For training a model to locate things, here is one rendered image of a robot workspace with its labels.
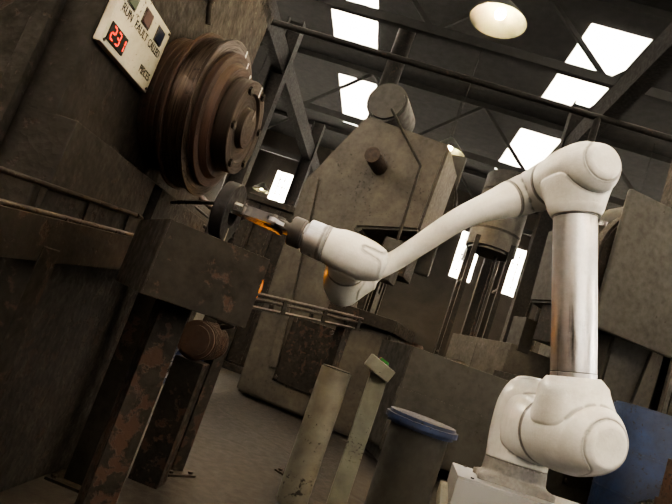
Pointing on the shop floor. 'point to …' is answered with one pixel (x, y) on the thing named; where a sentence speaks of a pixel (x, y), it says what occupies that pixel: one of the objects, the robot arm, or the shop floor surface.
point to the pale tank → (508, 230)
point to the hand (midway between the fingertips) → (230, 206)
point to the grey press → (616, 310)
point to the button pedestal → (360, 430)
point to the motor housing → (177, 401)
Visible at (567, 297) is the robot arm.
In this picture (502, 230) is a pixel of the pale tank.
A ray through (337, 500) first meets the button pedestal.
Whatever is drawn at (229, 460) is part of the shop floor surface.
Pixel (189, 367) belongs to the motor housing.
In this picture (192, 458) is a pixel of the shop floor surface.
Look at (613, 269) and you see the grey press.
